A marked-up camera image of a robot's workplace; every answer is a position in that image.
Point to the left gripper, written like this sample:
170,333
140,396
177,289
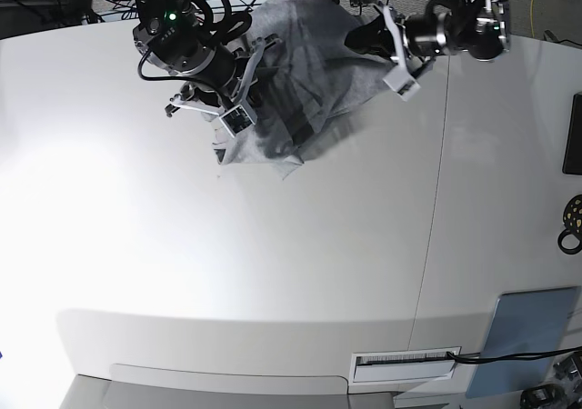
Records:
410,40

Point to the black tablet at edge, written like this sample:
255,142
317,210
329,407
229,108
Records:
572,164

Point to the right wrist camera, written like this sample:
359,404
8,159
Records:
237,119

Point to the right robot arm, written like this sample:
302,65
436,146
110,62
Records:
183,38

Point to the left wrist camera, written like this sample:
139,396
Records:
401,82

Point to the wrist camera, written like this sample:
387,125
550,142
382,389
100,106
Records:
237,119
401,82

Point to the grey T-shirt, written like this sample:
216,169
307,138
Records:
326,80

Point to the black device bottom right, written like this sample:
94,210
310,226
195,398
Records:
543,396

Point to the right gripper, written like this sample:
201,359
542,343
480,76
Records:
236,84

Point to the blue-grey flat board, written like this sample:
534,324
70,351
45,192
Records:
523,322

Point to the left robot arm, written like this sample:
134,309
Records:
446,27

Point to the black and yellow round tool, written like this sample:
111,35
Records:
572,226

